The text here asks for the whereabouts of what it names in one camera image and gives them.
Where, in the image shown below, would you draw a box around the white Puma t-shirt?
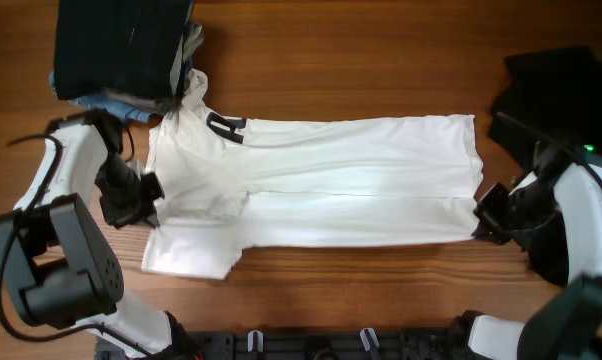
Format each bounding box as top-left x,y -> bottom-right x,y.
142,70 -> 483,280

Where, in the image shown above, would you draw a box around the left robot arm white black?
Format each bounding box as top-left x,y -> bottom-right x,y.
0,110 -> 196,359

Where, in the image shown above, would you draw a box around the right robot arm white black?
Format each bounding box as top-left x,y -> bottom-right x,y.
461,163 -> 602,359

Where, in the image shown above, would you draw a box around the folded blue jeans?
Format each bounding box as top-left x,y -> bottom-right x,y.
69,88 -> 165,125

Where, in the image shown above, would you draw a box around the black garment pile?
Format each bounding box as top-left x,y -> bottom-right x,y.
489,46 -> 602,191

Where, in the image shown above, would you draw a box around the folded dark navy garment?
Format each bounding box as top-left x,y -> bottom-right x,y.
53,0 -> 194,100

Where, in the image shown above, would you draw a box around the folded grey garment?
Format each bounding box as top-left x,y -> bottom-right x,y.
105,23 -> 204,115

